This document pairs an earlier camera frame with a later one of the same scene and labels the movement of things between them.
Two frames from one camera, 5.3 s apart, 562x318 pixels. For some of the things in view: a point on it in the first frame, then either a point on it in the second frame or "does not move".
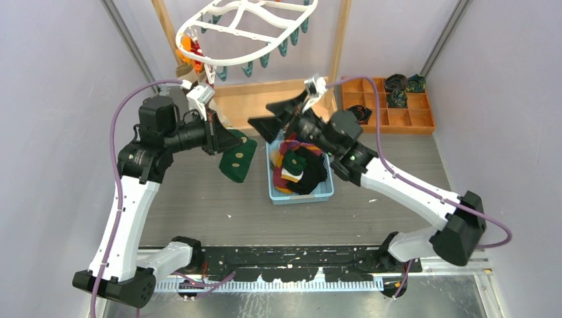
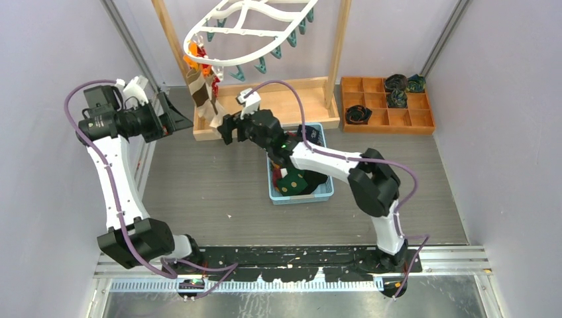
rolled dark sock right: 417,83 does not move
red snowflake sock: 196,49 to 215,81
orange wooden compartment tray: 417,118 does not move
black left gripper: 218,137 to 166,123
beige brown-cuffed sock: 191,70 to 198,87
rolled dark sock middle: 398,98 does not move
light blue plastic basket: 320,195 does not move
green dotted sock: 235,161 to 293,183
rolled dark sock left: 362,113 does not move
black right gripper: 270,127 to 229,124
